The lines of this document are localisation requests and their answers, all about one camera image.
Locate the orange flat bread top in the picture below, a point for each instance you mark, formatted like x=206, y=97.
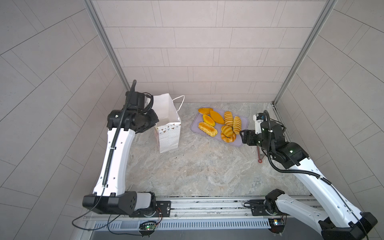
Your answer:
x=205, y=111

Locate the red steel kitchen tongs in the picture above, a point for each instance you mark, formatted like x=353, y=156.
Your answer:
x=260, y=155

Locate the yellow orange oval bread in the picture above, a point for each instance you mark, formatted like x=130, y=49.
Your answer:
x=208, y=120

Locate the lilac plastic tray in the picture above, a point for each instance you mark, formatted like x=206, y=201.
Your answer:
x=199, y=118

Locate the left circuit board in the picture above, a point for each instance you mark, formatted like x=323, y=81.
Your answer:
x=148, y=226

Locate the white cartoon paper bag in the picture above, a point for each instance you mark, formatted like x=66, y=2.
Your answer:
x=168, y=129

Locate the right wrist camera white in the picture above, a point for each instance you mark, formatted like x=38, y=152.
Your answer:
x=261, y=123

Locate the striped round bun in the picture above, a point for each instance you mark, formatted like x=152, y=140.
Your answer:
x=227, y=131

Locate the ring shaped donut bread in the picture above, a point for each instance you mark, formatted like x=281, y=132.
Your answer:
x=230, y=139

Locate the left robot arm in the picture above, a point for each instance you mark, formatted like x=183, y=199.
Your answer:
x=110, y=197

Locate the circuit board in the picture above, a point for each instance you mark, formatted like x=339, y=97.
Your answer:
x=148, y=226
x=277, y=226

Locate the aluminium mounting rail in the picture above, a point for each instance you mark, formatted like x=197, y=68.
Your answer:
x=209, y=212

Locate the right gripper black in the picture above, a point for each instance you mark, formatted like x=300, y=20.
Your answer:
x=251, y=133

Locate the orange pointed oval bread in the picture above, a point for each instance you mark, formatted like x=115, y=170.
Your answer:
x=217, y=117

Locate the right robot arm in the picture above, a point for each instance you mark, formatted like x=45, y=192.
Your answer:
x=339, y=219

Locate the right circuit board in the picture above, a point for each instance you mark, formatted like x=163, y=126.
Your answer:
x=277, y=226

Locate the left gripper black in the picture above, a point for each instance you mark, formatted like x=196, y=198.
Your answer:
x=148, y=110

